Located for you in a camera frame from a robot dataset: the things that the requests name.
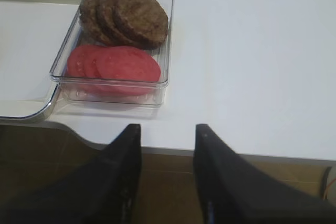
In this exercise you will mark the middle red tomato slice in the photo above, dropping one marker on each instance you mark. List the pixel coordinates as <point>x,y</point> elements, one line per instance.
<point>91,56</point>

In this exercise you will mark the red tomato slice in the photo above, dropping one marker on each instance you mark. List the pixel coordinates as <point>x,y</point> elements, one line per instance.
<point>127,63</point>
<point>91,56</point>
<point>75,62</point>

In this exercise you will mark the back brown patty in container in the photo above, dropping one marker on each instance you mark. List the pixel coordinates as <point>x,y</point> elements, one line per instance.
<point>90,24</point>

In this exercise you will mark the front red tomato slice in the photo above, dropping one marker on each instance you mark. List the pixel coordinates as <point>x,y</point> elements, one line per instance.
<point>127,63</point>

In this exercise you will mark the brown patty in container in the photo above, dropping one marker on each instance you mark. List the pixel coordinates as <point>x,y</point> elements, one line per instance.
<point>105,17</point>
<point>90,24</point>
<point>143,21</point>

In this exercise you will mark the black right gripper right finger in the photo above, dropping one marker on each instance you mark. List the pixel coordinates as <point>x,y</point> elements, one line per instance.
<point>231,190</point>

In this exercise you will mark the clear patty tomato container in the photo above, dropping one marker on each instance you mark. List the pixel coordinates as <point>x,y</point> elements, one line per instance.
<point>81,89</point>

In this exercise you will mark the middle brown patty in container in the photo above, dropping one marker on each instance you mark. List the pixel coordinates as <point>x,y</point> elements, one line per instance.
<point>105,17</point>

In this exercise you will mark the front brown patty in container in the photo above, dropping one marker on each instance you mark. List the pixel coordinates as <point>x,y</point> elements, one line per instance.
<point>143,21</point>

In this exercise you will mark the back red tomato slice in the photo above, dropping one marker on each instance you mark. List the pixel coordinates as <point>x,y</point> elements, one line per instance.
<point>75,62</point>

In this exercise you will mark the white metal tray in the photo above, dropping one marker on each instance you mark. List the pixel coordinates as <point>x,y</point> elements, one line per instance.
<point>32,110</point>

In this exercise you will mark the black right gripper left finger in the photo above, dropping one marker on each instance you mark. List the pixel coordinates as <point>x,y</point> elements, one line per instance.
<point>100,191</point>

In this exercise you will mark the white paper tray liner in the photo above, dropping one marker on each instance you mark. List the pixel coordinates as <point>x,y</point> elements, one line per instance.
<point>31,35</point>

